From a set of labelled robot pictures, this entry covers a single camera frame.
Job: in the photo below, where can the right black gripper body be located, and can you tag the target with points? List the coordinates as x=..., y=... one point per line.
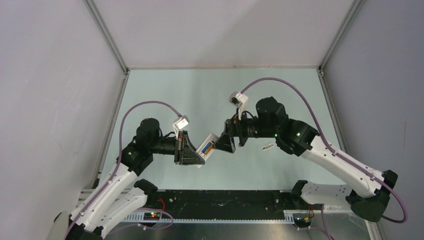
x=240, y=126

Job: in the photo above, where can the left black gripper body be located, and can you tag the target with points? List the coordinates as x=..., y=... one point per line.
x=178, y=149

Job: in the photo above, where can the white AC remote control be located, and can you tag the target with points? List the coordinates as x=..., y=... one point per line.
x=211, y=137

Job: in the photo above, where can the orange AAA battery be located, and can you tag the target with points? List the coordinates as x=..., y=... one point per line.
x=208, y=149

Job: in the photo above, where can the blue AAA battery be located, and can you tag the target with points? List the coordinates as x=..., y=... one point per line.
x=209, y=143

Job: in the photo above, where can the white battery cover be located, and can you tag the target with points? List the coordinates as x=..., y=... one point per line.
x=268, y=146

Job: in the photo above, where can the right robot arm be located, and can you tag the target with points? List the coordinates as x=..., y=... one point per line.
x=365, y=191

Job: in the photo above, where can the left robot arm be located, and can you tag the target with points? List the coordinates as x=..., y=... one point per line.
x=121, y=193

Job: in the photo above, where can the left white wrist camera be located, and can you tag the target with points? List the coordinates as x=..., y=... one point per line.
x=180, y=123

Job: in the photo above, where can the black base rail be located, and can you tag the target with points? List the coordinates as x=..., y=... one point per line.
x=257, y=206

